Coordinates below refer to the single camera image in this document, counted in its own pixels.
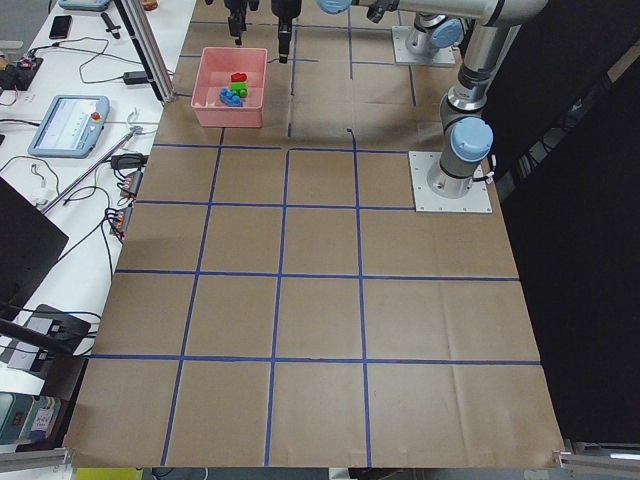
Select green two-stud block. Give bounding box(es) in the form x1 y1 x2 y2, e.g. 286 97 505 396
229 82 249 99

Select blue three-stud block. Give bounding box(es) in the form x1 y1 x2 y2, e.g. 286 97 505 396
218 88 244 108

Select pink plastic box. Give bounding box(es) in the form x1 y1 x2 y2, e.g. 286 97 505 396
191 47 268 128

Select black power adapter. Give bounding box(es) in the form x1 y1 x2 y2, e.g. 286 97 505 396
122 71 149 85

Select black smartphone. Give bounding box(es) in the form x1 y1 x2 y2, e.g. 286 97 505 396
49 15 73 40

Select blue teach pendant tablet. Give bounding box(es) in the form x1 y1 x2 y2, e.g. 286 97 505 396
28 95 110 158

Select brown paper table cover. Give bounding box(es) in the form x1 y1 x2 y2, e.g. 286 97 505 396
65 1 562 468

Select black monitor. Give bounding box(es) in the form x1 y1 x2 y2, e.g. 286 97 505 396
0 179 69 320

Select aluminium frame post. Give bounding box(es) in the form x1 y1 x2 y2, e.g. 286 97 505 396
114 0 175 104

